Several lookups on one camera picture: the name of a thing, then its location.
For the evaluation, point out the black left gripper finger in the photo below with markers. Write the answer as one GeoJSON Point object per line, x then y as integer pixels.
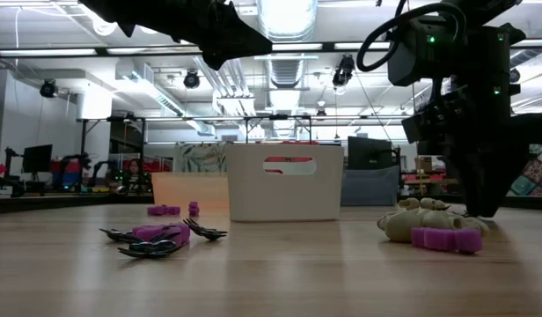
{"type": "Point", "coordinates": [236, 47]}
{"type": "Point", "coordinates": [236, 28]}

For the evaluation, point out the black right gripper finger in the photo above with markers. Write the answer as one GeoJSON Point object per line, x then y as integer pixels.
{"type": "Point", "coordinates": [500, 176]}
{"type": "Point", "coordinates": [471, 176]}

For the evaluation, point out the purple plastic decoration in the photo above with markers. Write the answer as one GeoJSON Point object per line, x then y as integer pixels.
{"type": "Point", "coordinates": [165, 210]}
{"type": "Point", "coordinates": [148, 231]}
{"type": "Point", "coordinates": [442, 240]}
{"type": "Point", "coordinates": [194, 209]}
{"type": "Point", "coordinates": [183, 229]}

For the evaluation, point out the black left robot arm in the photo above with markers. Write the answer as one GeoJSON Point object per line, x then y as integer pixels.
{"type": "Point", "coordinates": [121, 15]}

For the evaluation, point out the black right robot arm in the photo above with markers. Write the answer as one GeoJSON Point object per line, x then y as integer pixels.
{"type": "Point", "coordinates": [486, 53]}

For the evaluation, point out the colourful patchwork quilt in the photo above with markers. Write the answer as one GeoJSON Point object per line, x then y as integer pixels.
{"type": "Point", "coordinates": [535, 176]}

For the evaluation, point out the wooden background table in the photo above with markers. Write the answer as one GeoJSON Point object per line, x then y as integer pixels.
{"type": "Point", "coordinates": [425, 180]}

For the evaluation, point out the brown cardboard box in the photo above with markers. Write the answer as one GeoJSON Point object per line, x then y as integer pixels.
{"type": "Point", "coordinates": [423, 165]}

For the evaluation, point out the black ceiling spotlight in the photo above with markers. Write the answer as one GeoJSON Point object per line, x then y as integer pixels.
{"type": "Point", "coordinates": [343, 70]}
{"type": "Point", "coordinates": [48, 89]}
{"type": "Point", "coordinates": [192, 80]}

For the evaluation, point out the black beam with light strips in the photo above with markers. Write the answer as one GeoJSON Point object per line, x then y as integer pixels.
{"type": "Point", "coordinates": [328, 46]}

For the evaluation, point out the grey translucent plastic bin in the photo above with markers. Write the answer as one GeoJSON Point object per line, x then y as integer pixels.
{"type": "Point", "coordinates": [370, 189]}

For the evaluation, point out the black computer monitor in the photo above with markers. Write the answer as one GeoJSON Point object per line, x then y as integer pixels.
{"type": "Point", "coordinates": [38, 158]}
{"type": "Point", "coordinates": [368, 154]}

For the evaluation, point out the floral patterned board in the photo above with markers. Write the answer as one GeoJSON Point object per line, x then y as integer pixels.
{"type": "Point", "coordinates": [200, 158]}

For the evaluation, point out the orange translucent plastic bin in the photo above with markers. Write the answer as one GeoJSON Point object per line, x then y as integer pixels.
{"type": "Point", "coordinates": [187, 191]}

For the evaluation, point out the person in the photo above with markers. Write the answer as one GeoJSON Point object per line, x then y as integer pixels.
{"type": "Point", "coordinates": [133, 167]}

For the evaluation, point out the silver ceiling air duct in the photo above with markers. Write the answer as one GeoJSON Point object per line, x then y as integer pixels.
{"type": "Point", "coordinates": [287, 72]}

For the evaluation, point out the white ceiling ventilation duct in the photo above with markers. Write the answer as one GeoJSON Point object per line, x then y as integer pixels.
{"type": "Point", "coordinates": [165, 101]}

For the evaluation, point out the black background workstation frame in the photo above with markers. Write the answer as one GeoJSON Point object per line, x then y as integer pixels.
{"type": "Point", "coordinates": [82, 141]}

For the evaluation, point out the black aluminium table frame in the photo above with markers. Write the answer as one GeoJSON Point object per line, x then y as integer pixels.
{"type": "Point", "coordinates": [55, 203]}

